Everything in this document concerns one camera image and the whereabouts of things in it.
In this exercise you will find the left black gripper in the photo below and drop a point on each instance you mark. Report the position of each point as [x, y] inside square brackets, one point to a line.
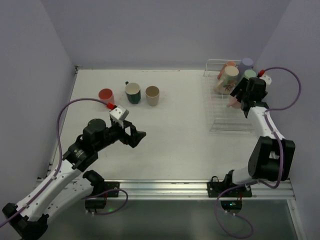
[127, 133]

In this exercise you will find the light green plastic cup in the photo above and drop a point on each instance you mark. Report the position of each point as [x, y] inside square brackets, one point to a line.
[249, 73]

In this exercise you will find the salmon pink plastic cup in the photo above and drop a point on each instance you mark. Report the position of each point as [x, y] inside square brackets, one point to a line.
[106, 95]

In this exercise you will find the orange mug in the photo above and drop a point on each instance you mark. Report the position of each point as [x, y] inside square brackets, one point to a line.
[228, 63]

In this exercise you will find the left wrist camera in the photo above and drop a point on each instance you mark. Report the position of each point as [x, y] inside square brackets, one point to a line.
[119, 114]

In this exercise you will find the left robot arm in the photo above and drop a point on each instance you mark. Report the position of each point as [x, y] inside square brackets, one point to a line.
[70, 180]

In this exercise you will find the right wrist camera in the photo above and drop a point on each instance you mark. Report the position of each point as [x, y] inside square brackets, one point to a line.
[266, 78]

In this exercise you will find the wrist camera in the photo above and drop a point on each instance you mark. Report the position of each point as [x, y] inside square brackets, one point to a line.
[266, 78]
[119, 114]

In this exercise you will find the light pink mug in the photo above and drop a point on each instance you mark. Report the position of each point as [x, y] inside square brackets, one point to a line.
[233, 103]

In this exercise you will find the beige plastic cup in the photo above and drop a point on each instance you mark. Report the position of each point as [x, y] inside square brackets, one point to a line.
[152, 94]

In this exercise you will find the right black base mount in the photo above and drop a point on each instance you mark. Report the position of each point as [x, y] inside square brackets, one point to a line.
[215, 187]

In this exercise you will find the white wire dish rack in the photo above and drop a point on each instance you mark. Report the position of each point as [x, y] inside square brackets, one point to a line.
[222, 118]

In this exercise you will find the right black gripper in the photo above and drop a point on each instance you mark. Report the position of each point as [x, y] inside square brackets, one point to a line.
[243, 93]

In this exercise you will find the cream floral mug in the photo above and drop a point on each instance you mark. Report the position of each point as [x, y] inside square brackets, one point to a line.
[227, 81]

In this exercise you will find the lavender plastic cup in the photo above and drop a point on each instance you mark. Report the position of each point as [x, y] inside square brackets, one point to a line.
[245, 64]

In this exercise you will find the aluminium mounting rail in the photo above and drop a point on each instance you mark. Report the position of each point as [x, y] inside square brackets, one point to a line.
[194, 190]

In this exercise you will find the dark green mug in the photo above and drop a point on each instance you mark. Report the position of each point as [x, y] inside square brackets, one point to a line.
[133, 92]

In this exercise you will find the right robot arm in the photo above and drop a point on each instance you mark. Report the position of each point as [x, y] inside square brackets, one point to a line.
[272, 156]

